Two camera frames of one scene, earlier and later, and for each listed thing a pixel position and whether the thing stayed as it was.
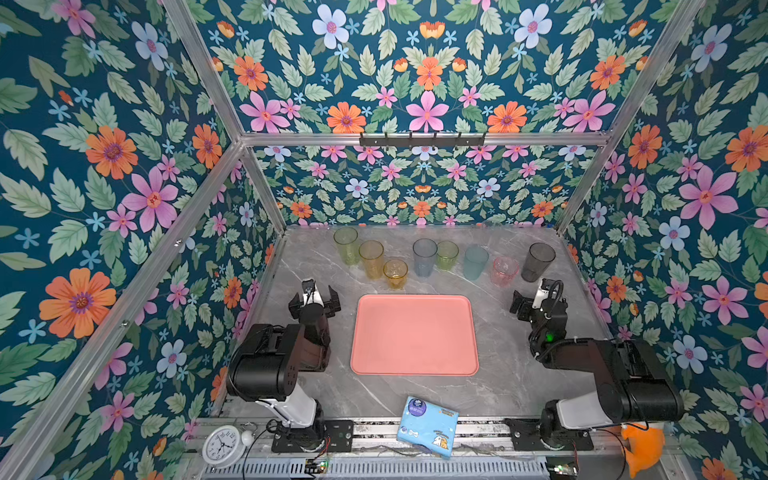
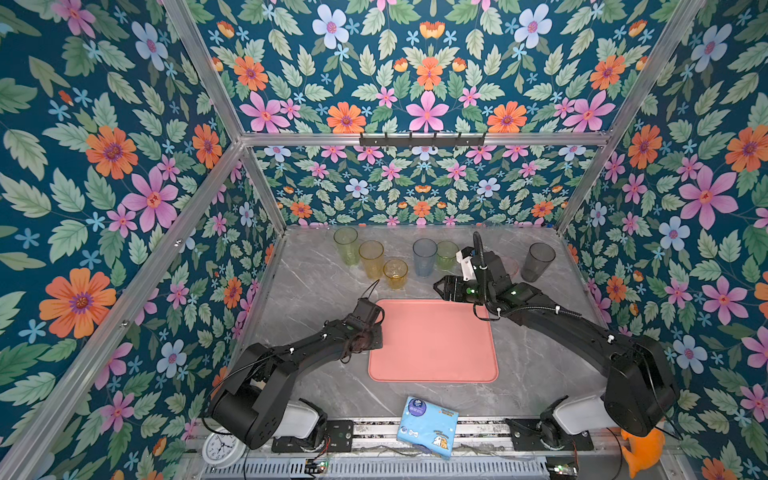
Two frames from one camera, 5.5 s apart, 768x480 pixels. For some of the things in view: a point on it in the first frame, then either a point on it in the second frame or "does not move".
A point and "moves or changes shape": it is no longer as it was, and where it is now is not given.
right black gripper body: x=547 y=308 -> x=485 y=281
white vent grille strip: x=375 y=468 does not move
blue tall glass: x=425 y=253 does not move
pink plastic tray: x=414 y=335 moves or changes shape
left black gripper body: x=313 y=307 -> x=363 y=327
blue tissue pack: x=422 y=422 does not move
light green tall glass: x=347 y=240 does not move
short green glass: x=447 y=255 does not move
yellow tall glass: x=372 y=254 does not move
